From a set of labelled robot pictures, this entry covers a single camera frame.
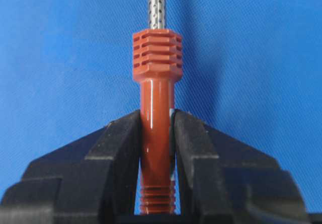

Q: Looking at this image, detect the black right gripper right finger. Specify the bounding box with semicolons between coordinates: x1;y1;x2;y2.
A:
173;110;321;223

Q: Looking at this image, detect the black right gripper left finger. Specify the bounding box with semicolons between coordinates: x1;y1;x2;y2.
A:
1;111;141;223

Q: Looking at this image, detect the orange handled soldering iron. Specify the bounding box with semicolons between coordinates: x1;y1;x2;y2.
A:
133;0;183;214

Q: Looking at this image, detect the blue table cloth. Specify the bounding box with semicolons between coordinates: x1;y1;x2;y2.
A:
1;0;321;212

